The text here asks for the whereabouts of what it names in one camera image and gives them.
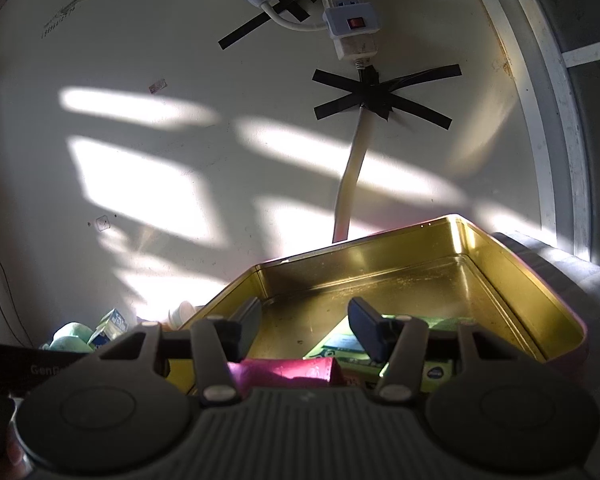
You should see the thin black wall cable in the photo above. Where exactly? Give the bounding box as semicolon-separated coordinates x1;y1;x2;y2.
0;237;34;349

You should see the green yellow carton box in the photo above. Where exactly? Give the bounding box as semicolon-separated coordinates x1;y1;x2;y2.
303;316;474;393

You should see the black tape cross lower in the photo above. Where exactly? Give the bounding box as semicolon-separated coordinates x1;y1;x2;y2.
312;64;463;130

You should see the magenta pouch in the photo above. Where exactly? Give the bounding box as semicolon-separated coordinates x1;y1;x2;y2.
228;358;347;396

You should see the black tape cross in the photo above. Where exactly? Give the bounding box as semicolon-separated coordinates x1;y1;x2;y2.
218;0;326;50
312;64;463;130

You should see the white wall cable duct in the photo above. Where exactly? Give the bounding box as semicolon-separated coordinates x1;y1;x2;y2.
332;106;374;243

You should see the small blue white carton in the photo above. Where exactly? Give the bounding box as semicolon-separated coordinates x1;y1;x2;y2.
87;309;129;349

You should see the white power strip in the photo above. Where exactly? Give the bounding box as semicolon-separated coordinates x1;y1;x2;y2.
321;0;380;67

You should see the black tape cross upper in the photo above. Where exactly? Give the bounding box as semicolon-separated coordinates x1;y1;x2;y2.
218;0;326;50

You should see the gold metal tin box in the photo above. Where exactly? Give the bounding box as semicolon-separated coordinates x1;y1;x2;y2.
194;214;588;370

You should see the white window frame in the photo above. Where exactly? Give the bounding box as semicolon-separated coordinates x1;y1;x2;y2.
482;0;600;266

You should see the small wall sticker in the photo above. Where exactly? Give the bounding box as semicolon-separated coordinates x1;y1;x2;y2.
95;214;111;232

